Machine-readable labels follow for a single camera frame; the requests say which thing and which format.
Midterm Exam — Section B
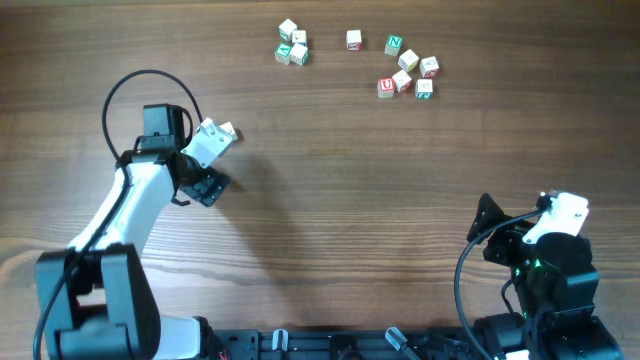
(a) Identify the red letter V block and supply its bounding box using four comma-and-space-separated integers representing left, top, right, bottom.
220, 122, 238, 142

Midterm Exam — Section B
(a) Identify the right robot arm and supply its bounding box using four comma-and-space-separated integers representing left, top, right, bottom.
462, 192, 623, 359

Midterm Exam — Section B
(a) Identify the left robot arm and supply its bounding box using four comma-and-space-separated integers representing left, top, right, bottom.
33, 104, 237, 359

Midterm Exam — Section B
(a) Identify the green letter A block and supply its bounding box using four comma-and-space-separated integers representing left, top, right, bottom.
275, 42, 292, 65

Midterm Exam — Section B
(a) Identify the white block green J side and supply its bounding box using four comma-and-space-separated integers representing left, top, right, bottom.
415, 78, 434, 99

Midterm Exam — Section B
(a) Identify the teal block top left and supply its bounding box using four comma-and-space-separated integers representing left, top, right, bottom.
278, 18, 298, 42

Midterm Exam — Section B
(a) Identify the small white block orange print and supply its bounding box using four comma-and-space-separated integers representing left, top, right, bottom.
291, 30, 307, 46

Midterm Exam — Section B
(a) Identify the white block red Q side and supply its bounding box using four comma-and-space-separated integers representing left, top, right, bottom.
419, 56, 440, 78

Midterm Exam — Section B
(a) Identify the white block red M side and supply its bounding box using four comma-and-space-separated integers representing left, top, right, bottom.
392, 70, 412, 93

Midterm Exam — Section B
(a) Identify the red letter U block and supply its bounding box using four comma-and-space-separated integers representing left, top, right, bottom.
377, 78, 395, 98

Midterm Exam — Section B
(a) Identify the white block yellow side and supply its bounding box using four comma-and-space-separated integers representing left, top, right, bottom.
398, 49, 420, 73

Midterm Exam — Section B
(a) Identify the green letter N block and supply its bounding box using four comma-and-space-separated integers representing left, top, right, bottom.
384, 34, 403, 57

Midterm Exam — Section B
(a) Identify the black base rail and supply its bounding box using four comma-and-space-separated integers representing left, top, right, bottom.
207, 328, 477, 360

